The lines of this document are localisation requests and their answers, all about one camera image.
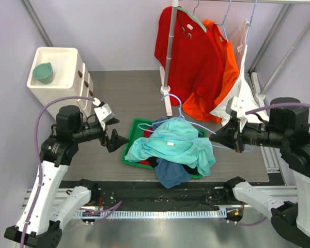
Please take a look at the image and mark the teal cup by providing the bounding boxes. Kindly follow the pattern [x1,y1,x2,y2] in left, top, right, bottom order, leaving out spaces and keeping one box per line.
[32,62,54,84]

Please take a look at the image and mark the black t shirt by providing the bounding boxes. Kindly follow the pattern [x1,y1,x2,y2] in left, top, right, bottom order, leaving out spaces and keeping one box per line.
[146,157,199,175]

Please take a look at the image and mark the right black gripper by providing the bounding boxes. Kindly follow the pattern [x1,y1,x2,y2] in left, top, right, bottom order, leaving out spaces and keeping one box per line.
[209,112,286,151]

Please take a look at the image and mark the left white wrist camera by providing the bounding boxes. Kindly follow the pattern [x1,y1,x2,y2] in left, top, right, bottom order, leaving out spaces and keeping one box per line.
[92,98,115,130]

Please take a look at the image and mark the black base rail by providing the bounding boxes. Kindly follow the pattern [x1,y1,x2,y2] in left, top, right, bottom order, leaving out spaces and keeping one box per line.
[59,180,254,211]

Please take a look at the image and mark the red t shirt in tray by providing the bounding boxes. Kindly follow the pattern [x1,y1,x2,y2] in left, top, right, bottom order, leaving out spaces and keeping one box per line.
[138,128,157,168]

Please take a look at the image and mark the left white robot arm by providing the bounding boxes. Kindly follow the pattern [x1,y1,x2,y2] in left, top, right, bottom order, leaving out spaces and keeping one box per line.
[4,102,129,247]

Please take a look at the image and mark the white clothes rack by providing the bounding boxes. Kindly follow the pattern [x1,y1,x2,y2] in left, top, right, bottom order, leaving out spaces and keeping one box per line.
[160,0,310,117]

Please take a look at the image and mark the green plastic tray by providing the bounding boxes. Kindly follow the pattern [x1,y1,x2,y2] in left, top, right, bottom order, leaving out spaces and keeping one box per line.
[121,118,206,179]

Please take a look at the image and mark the green plastic hanger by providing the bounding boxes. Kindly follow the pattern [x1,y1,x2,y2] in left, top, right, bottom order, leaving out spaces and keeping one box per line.
[172,1,207,33]

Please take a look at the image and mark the light teal t shirt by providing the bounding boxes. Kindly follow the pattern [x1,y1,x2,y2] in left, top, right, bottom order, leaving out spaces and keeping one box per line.
[125,117,216,176]

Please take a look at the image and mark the white slotted cable duct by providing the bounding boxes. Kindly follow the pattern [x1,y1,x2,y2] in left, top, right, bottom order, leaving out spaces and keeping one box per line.
[72,208,227,220]

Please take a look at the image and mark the hanging white tank top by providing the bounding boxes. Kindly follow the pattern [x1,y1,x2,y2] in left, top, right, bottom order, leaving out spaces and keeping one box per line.
[210,20,259,125]

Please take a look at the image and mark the dark blue t shirt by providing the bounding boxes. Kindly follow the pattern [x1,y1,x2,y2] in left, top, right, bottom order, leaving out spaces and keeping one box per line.
[145,117,204,189]

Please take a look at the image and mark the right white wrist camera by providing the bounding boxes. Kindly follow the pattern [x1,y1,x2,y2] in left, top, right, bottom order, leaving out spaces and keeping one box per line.
[225,96,247,120]

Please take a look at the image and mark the blue wire hanger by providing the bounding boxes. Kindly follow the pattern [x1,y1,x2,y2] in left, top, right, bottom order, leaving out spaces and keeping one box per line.
[215,0,233,41]
[245,0,258,44]
[137,93,255,153]

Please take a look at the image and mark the hanging orange t shirt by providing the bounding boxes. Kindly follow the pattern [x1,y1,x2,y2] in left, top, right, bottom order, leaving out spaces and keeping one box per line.
[182,19,239,123]

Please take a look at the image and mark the hanging red t shirt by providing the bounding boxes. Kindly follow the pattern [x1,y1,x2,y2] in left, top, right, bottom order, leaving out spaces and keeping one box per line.
[168,11,218,105]

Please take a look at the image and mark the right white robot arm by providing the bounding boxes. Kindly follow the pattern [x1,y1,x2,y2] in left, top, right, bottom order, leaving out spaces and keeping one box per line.
[209,97,310,247]

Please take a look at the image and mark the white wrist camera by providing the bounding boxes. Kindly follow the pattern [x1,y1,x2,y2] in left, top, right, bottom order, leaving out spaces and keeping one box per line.
[92,98,115,130]
[225,96,247,120]

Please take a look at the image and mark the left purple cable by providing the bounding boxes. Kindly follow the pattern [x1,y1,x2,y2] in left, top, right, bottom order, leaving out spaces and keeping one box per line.
[20,96,99,248]

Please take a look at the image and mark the white drawer cabinet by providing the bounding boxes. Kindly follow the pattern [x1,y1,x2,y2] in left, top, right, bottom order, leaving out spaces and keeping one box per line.
[27,47,94,105]

